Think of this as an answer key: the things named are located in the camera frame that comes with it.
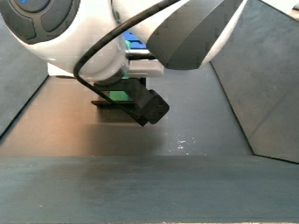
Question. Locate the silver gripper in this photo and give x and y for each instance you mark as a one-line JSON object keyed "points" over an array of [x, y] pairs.
{"points": [[144, 65]]}

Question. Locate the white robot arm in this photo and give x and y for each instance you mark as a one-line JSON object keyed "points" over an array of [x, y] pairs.
{"points": [[80, 32]]}

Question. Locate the green oval cylinder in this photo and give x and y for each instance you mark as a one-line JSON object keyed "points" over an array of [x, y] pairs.
{"points": [[118, 95]]}

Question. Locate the blue foam shape board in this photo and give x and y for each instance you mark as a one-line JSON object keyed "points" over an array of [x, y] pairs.
{"points": [[134, 42]]}

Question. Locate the black curved fixture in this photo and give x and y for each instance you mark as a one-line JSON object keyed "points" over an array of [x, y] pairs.
{"points": [[134, 86]]}

